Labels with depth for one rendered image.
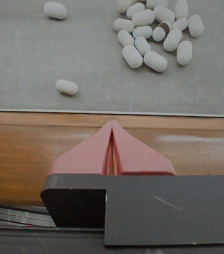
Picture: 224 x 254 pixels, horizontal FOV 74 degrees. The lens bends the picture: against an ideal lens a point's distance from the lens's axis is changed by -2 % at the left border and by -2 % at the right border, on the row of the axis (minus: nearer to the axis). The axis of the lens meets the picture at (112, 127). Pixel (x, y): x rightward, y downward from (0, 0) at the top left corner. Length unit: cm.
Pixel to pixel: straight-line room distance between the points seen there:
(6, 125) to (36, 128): 4
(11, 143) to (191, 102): 25
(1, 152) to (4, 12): 26
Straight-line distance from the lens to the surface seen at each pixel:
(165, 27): 29
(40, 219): 31
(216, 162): 22
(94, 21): 31
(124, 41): 26
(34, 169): 20
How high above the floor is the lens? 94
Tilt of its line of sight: 76 degrees down
